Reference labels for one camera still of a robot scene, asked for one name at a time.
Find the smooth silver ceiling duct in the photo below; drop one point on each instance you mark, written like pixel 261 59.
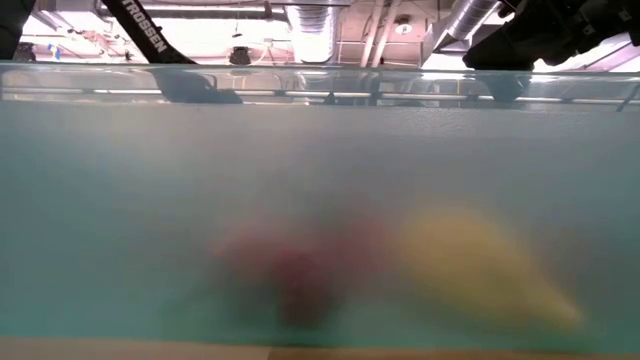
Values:
pixel 465 22

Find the round ceiling lamp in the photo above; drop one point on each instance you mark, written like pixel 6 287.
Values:
pixel 403 28

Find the grey ceiling conduit pipe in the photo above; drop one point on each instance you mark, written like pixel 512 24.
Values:
pixel 225 9

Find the black background device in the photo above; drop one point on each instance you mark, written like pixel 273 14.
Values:
pixel 22 52

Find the green translucent plastic container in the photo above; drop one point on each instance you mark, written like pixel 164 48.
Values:
pixel 320 165

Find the ribbed silver ceiling duct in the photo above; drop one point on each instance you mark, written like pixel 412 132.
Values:
pixel 312 35

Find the dark red toy cherry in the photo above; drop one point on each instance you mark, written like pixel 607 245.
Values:
pixel 305 290

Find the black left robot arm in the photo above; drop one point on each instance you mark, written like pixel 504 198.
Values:
pixel 145 30

